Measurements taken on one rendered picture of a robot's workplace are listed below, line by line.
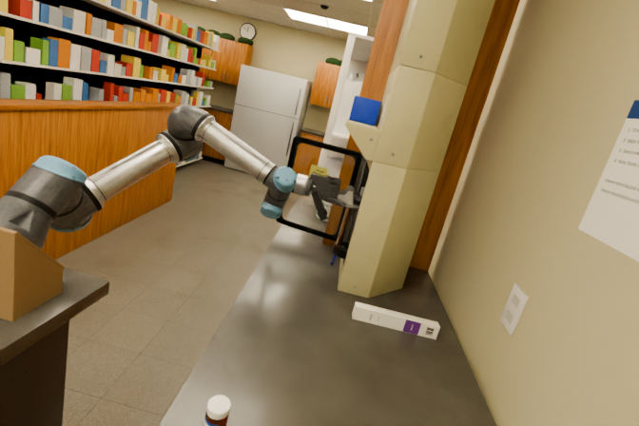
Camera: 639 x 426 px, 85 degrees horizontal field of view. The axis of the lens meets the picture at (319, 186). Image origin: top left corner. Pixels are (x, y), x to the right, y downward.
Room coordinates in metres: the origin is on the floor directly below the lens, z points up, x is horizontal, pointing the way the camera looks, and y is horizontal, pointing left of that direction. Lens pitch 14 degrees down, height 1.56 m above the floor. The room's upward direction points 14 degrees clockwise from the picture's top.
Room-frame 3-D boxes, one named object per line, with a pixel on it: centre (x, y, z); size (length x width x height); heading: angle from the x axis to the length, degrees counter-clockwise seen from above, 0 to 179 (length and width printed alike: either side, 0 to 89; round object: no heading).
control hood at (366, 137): (1.28, -0.10, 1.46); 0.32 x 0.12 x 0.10; 178
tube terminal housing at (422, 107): (1.27, -0.28, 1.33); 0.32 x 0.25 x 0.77; 178
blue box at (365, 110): (1.38, -0.10, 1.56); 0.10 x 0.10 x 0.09; 88
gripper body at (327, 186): (1.26, -0.02, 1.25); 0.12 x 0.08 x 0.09; 88
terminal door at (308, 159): (1.46, 0.01, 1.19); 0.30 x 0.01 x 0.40; 78
